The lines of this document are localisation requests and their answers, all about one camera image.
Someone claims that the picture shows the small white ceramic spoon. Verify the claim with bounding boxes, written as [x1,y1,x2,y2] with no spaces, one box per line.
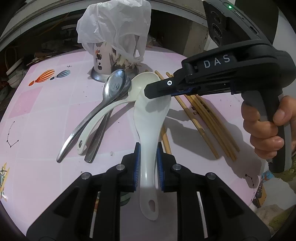
[77,72,160,155]

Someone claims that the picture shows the white plastic bag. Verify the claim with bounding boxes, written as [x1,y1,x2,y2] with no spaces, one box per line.
[76,1,152,63]

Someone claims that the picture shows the bamboo chopstick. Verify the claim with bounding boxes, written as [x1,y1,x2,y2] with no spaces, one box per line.
[189,95,240,161]
[185,95,237,162]
[154,70,220,160]
[165,72,238,162]
[195,95,240,152]
[144,95,171,154]

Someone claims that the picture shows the large white ceramic spoon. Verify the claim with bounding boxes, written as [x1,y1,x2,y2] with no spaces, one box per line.
[133,90,171,221]

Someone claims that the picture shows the steel spoon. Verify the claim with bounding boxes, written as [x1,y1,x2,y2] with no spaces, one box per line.
[84,77,132,163]
[56,69,126,163]

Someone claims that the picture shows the steel utensil holder cup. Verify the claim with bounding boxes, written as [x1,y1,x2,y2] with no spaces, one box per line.
[90,42,139,83]

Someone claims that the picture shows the person's right hand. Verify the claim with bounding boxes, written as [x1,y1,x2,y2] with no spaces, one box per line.
[241,95,295,160]

